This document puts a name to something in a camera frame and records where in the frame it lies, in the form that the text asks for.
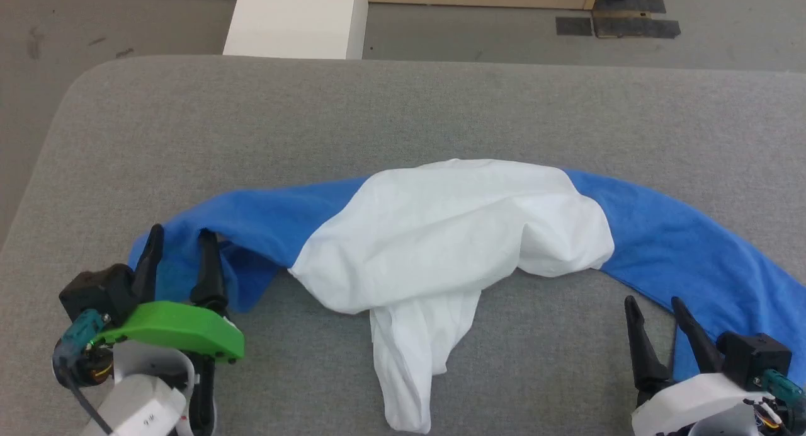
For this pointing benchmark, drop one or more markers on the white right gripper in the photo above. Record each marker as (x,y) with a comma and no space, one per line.
(686,401)

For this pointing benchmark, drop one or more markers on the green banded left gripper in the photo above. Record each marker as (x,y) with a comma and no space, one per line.
(182,329)

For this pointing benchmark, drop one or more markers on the blue and white garment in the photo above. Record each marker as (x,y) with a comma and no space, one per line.
(441,234)

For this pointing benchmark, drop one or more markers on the white rectangular block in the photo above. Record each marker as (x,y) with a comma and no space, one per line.
(296,20)

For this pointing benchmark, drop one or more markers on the long black floor patch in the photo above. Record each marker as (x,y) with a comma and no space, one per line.
(636,28)

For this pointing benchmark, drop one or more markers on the small black floor patch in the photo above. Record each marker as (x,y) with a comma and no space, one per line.
(573,26)

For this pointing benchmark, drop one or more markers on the wide black floor mat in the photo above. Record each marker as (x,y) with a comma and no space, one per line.
(630,4)

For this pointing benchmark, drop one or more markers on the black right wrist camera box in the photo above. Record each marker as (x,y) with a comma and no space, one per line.
(752,357)

